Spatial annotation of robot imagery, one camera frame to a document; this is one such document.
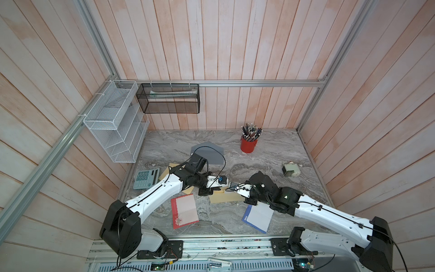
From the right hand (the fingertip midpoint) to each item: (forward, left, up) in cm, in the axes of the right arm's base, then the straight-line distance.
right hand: (240, 184), depth 78 cm
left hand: (-2, +11, -2) cm, 12 cm away
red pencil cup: (+34, -9, -13) cm, 37 cm away
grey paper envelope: (+7, +12, +15) cm, 21 cm away
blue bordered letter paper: (-10, -10, -16) cm, 21 cm away
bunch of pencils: (+31, -8, +3) cm, 32 cm away
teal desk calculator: (+9, +52, -12) cm, 54 cm away
